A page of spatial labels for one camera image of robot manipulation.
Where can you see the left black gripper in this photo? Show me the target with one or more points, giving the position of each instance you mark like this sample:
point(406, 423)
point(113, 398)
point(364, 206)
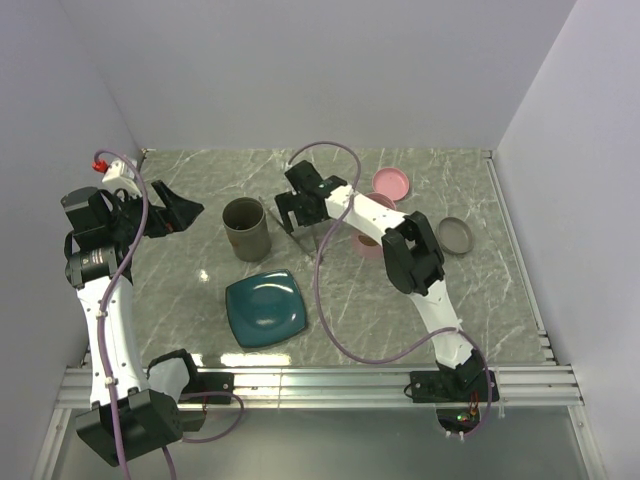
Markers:
point(177, 215)

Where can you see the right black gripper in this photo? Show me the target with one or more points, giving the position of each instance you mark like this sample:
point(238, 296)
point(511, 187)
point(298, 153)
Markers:
point(284, 202)

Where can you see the metal food tongs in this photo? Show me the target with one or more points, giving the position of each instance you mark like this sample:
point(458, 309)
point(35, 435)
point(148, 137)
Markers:
point(307, 242)

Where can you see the grey steel canister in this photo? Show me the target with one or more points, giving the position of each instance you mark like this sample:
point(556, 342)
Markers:
point(246, 227)

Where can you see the pink lid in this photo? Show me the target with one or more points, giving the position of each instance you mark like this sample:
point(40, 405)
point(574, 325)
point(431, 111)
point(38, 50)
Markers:
point(391, 182)

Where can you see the grey steel lid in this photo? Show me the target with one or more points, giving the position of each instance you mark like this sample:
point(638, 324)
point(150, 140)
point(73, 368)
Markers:
point(455, 236)

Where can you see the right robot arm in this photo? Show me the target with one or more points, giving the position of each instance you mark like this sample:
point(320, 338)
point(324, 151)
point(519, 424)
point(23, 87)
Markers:
point(413, 261)

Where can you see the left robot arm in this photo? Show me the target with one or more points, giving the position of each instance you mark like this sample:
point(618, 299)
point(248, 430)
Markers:
point(133, 408)

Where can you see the pink canister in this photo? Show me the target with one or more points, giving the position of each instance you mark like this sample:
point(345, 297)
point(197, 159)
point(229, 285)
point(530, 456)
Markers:
point(363, 245)

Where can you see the teal square plate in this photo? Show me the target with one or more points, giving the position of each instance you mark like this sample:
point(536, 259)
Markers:
point(265, 309)

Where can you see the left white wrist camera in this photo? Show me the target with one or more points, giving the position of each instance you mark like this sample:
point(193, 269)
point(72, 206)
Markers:
point(117, 175)

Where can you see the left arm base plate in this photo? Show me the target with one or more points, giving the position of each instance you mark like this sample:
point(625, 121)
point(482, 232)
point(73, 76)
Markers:
point(209, 388)

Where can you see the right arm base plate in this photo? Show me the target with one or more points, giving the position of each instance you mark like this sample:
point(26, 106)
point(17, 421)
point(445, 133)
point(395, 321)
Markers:
point(430, 387)

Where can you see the aluminium rail frame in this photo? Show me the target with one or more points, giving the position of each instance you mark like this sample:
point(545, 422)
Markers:
point(329, 403)

